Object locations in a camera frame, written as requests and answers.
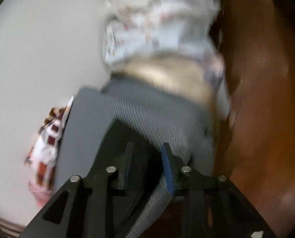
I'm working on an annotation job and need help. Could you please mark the black pants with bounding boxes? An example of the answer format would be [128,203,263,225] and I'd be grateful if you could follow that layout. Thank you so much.
[83,120,163,237]

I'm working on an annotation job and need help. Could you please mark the pink checked pillow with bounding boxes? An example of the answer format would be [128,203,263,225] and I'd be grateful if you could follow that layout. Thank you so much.
[24,97,74,208]

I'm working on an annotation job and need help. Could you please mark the grey mesh mattress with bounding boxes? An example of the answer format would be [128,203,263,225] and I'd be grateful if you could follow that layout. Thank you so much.
[55,77,214,237]

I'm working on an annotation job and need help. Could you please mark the white patterned bedsheet pile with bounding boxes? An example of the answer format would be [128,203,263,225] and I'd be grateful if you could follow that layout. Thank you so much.
[103,0,230,120]

